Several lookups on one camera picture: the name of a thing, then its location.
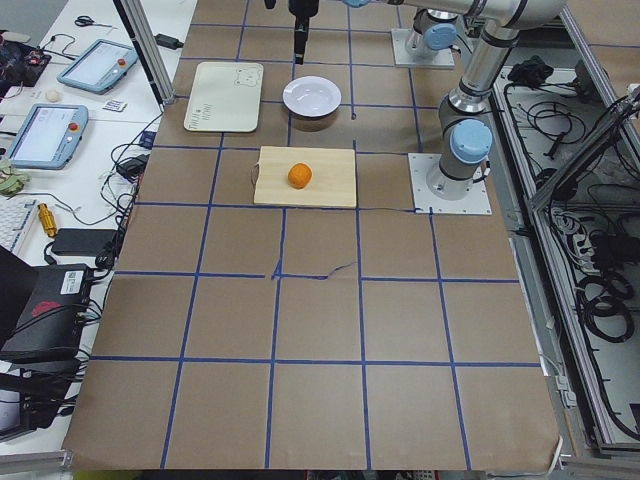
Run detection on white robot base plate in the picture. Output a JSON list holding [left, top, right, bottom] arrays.
[[408, 153, 492, 216], [391, 28, 455, 70]]

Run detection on white keyboard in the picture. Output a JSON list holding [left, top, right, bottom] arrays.
[[0, 197, 37, 254]]

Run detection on gold metal cylinder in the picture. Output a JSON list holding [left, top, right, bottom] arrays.
[[38, 203, 58, 238]]

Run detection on black scissors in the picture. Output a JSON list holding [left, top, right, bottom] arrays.
[[74, 15, 96, 28]]

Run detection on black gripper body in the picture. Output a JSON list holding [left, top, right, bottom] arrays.
[[288, 0, 319, 18]]

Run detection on small printed card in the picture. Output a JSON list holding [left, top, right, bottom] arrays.
[[103, 100, 127, 113]]

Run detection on green plush toy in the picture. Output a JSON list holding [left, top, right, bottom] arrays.
[[0, 159, 30, 197]]

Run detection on bamboo cutting board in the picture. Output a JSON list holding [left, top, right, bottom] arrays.
[[254, 146, 357, 208]]

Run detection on white round plate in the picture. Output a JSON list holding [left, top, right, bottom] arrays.
[[282, 76, 342, 118]]

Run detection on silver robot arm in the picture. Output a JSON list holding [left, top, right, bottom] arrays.
[[427, 20, 519, 201], [288, 0, 567, 65]]

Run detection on black electronics box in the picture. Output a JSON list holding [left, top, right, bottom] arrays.
[[1, 264, 93, 365]]

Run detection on orange fruit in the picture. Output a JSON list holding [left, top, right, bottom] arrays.
[[287, 163, 313, 189]]

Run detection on cream tray with bear print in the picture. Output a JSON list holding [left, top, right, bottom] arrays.
[[183, 62, 264, 133]]

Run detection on black power adapter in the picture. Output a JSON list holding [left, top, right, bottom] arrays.
[[154, 33, 184, 50]]

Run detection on small beige ball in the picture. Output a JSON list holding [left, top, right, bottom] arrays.
[[45, 90, 61, 103]]

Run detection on blue teach pendant far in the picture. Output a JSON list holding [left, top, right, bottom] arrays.
[[57, 39, 138, 94]]

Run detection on aluminium frame post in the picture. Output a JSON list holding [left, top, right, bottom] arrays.
[[113, 0, 175, 106]]

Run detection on blue teach pendant near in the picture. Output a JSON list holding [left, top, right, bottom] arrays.
[[8, 103, 89, 170]]

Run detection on blue teach pendant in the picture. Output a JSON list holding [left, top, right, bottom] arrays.
[[57, 39, 138, 94], [8, 103, 89, 170]]

